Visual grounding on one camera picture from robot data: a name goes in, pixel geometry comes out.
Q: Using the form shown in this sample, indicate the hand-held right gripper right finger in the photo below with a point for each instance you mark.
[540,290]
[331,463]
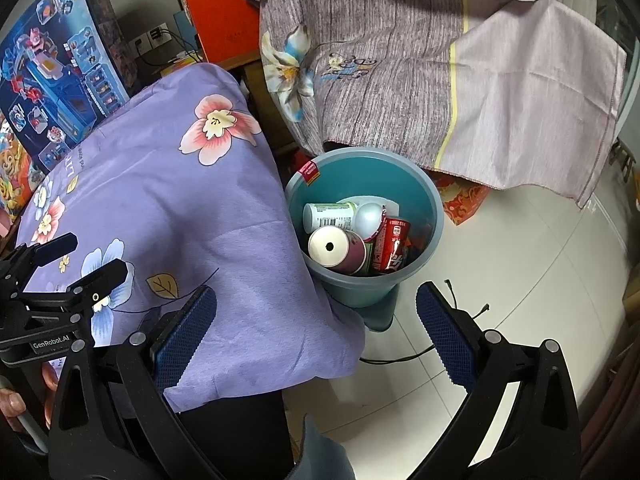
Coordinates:
[445,332]

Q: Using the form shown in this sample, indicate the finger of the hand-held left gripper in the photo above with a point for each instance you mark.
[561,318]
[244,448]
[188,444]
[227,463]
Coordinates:
[55,249]
[102,277]

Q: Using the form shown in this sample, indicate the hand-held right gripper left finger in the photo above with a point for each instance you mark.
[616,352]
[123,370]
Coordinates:
[187,332]

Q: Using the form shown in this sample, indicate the teal plastic bin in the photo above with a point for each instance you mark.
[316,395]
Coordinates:
[360,292]

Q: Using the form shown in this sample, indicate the red drink can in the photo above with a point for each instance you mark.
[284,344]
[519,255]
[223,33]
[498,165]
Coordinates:
[392,250]

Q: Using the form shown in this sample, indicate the pink paper cup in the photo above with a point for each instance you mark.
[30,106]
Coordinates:
[332,250]

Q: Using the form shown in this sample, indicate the green white can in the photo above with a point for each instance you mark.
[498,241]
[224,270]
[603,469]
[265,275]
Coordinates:
[327,215]

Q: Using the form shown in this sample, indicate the person's left hand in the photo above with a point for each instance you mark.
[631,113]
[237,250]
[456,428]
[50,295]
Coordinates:
[11,404]

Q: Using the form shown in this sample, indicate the cartoon puppy bag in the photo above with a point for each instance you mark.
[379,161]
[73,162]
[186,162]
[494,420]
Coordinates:
[10,175]

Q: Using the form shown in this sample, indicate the purple floral tablecloth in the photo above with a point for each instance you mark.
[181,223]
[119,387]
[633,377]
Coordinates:
[175,210]

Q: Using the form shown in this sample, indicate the person's dark trousers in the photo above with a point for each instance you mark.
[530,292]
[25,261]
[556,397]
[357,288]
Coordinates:
[235,435]

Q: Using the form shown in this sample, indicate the red gold patterned bag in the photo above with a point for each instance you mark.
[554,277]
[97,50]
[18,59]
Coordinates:
[462,200]

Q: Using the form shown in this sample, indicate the blue toy box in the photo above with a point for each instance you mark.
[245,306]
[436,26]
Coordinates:
[60,75]

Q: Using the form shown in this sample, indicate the brown wooden cabinet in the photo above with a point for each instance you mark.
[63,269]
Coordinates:
[250,90]

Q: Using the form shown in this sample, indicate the grey floral cloth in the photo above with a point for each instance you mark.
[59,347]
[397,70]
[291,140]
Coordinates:
[400,85]

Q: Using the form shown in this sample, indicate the small blue box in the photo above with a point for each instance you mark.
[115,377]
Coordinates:
[183,27]

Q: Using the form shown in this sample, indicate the wall power socket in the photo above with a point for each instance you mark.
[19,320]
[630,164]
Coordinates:
[149,37]

